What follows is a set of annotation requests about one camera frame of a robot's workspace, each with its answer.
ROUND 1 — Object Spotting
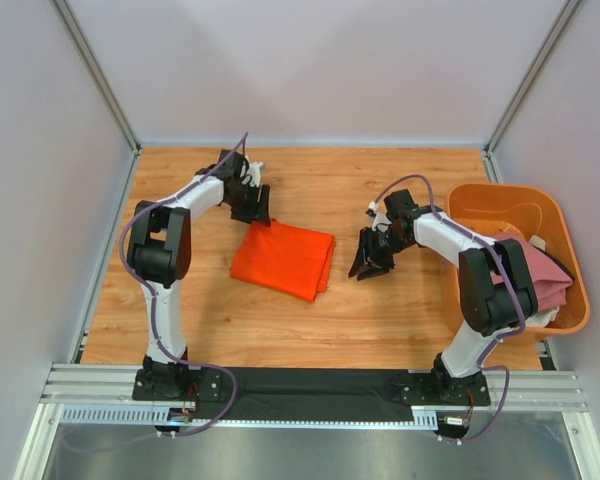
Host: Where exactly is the aluminium rail frame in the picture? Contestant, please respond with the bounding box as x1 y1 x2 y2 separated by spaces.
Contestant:
15 364 600 479

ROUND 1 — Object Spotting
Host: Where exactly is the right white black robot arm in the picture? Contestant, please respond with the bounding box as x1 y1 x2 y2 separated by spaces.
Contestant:
348 190 538 405

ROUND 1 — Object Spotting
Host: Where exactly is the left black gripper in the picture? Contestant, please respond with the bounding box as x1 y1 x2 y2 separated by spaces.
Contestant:
224 183 270 228

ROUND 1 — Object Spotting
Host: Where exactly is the pink t shirt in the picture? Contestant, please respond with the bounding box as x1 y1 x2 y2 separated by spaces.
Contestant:
494 232 573 312

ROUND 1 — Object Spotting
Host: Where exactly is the orange t shirt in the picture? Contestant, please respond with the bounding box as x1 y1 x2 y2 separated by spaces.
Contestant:
230 219 336 302

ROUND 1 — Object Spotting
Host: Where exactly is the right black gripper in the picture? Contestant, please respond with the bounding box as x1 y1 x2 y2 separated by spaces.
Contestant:
348 228 413 282

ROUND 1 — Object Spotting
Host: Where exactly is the left aluminium corner post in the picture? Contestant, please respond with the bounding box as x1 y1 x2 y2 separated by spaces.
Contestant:
49 0 141 153

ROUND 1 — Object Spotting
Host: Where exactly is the orange plastic basket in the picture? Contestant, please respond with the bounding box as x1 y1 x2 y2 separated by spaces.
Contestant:
445 183 590 345

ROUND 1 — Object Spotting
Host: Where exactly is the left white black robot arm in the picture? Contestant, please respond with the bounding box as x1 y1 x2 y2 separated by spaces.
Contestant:
119 150 271 402

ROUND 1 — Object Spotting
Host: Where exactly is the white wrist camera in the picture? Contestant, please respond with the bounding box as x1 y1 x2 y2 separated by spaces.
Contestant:
240 156 266 187
365 201 392 233

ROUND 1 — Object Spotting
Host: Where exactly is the dark garment in basket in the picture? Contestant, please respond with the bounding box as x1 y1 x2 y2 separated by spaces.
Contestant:
543 251 575 282

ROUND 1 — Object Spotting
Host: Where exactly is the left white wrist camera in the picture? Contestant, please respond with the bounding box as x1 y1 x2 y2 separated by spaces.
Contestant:
240 156 266 187

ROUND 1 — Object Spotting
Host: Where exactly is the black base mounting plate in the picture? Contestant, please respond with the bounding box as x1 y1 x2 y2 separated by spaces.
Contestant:
132 364 491 422

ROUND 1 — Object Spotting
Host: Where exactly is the right aluminium corner post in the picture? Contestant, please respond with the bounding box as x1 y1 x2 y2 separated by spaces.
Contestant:
484 0 584 156

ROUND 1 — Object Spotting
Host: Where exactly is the aluminium corner post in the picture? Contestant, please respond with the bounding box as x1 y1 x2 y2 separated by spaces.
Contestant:
484 0 584 156
49 0 141 153

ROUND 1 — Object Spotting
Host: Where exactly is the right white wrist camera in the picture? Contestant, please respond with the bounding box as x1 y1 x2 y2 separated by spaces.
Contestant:
365 201 392 233

